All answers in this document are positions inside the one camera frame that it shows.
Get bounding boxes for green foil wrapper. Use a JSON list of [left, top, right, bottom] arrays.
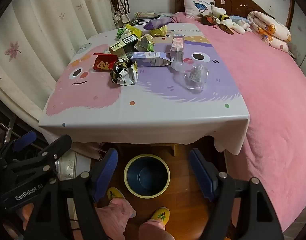
[[134, 34, 155, 53]]

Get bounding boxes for white patterned round container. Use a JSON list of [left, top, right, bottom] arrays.
[[55, 151, 92, 180]]

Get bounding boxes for person's left leg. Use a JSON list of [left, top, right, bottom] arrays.
[[95, 197, 136, 240]]

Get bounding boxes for plush toy animals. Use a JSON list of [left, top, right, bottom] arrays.
[[197, 15, 235, 35]]

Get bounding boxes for crumpled black and white wrapper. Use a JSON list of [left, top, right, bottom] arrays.
[[110, 58, 139, 86]]

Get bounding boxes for pink tall carton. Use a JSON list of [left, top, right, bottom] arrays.
[[170, 35, 185, 59]]

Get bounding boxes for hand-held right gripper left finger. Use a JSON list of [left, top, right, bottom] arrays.
[[23, 149, 118, 240]]

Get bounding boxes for yellow slipper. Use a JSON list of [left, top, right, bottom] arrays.
[[150, 207, 170, 224], [107, 187, 126, 202]]

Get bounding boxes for striped bee plush toy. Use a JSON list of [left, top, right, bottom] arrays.
[[217, 14, 235, 28]]

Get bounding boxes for clear plastic bottle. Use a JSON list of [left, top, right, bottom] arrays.
[[170, 59, 210, 90]]

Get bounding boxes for folded bear print quilt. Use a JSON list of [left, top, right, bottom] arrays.
[[247, 10, 292, 53]]

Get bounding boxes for person's left forearm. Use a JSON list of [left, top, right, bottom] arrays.
[[16, 202, 41, 238]]

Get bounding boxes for cream leaf print curtain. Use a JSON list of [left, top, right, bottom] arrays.
[[0, 0, 118, 140]]

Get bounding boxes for white dog plush toy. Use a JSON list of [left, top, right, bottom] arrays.
[[209, 1, 227, 17]]

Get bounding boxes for yellow plastic wrapper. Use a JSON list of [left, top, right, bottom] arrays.
[[124, 24, 143, 37]]

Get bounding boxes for blue bin with cream rim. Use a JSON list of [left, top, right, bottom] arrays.
[[123, 154, 171, 197]]

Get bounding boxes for metal rack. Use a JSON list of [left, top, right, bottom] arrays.
[[0, 115, 43, 155]]

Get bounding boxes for cream and green box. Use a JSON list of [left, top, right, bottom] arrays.
[[108, 35, 139, 58]]

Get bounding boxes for lavender carton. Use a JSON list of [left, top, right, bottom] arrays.
[[130, 51, 171, 68]]

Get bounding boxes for white and blue plush toy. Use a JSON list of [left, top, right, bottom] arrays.
[[228, 15, 254, 34]]

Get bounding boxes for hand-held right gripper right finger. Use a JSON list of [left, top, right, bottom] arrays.
[[189, 149, 285, 240]]

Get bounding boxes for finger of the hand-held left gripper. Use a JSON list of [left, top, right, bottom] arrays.
[[0, 131, 37, 161], [15, 135, 73, 171]]

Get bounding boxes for printed cartoon tablecloth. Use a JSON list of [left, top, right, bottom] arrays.
[[38, 21, 251, 155]]

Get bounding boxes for red snack box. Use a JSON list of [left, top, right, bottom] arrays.
[[92, 52, 118, 71]]

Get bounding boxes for stack of books and papers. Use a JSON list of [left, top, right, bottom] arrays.
[[132, 11, 160, 25]]

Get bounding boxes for dark wooden headboard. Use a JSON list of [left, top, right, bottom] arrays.
[[173, 0, 295, 30]]

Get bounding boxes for person's leg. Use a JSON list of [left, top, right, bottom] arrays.
[[95, 197, 136, 240], [139, 219, 177, 240]]

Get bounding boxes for yellow-green paper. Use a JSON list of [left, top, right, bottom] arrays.
[[149, 25, 168, 37]]

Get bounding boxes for white printed pillow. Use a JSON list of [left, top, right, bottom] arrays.
[[182, 0, 216, 19]]

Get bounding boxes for hanging beige bags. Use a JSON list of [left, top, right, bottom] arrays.
[[109, 0, 131, 29]]

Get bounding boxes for purple plastic bag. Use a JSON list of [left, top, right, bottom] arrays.
[[143, 17, 171, 30]]

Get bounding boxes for person's right leg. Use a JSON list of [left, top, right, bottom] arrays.
[[139, 219, 177, 240]]

